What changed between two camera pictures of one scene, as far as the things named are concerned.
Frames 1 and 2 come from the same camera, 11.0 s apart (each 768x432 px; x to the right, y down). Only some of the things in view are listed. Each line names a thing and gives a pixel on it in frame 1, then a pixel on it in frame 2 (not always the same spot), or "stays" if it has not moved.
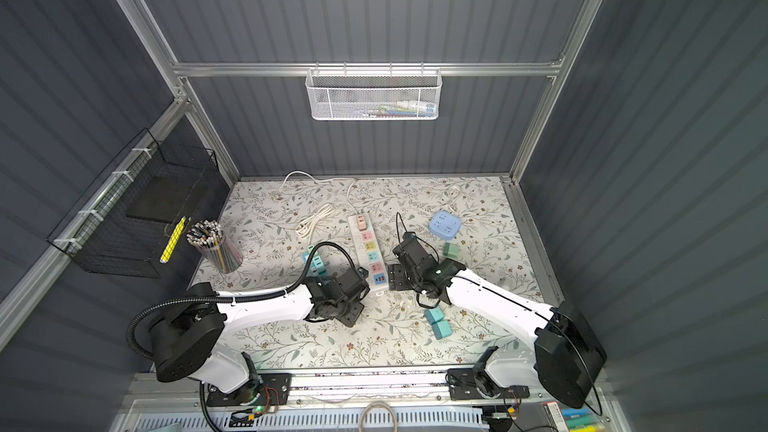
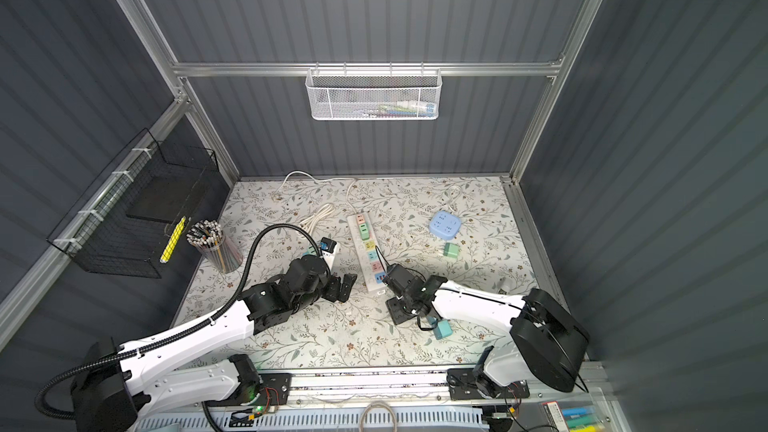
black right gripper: x=396 y=276 -> x=396 y=314
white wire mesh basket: x=373 y=94 stays
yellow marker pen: x=175 y=234 stays
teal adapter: x=441 y=329 stays
